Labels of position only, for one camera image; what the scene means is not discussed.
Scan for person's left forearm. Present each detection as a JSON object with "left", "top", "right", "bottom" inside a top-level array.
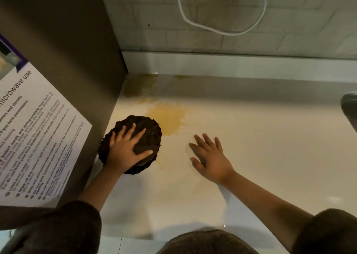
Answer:
[{"left": 78, "top": 165, "right": 123, "bottom": 212}]

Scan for person's left hand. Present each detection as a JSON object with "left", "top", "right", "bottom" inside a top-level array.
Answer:
[{"left": 105, "top": 123, "right": 154, "bottom": 176}]

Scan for brown liquid spill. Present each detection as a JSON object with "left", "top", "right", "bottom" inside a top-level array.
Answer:
[{"left": 122, "top": 74, "right": 192, "bottom": 171}]

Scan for person's right hand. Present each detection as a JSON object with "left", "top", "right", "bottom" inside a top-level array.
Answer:
[{"left": 189, "top": 133, "right": 236, "bottom": 185}]

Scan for white countertop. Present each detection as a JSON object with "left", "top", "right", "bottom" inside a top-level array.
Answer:
[{"left": 83, "top": 74, "right": 357, "bottom": 254}]

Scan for brown knit sweater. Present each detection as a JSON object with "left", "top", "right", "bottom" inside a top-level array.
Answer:
[{"left": 0, "top": 200, "right": 357, "bottom": 254}]

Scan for white backsplash ledge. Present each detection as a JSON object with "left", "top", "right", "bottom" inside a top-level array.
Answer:
[{"left": 122, "top": 51, "right": 357, "bottom": 83}]

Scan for white paper notice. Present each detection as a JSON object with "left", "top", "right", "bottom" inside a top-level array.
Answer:
[{"left": 0, "top": 33, "right": 93, "bottom": 208}]

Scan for dark brown side panel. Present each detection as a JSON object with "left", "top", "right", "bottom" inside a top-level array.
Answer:
[{"left": 0, "top": 0, "right": 128, "bottom": 231}]

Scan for stainless steel sink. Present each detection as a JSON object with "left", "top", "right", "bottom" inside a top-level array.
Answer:
[{"left": 340, "top": 91, "right": 357, "bottom": 133}]

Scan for white cable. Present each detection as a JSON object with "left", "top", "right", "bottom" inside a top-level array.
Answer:
[{"left": 175, "top": 0, "right": 268, "bottom": 37}]

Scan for person's right forearm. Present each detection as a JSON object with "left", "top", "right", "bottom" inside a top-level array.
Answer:
[{"left": 222, "top": 172, "right": 314, "bottom": 253}]

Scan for dark brown cleaning cloth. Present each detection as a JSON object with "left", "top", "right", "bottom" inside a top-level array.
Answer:
[{"left": 97, "top": 115, "right": 163, "bottom": 176}]

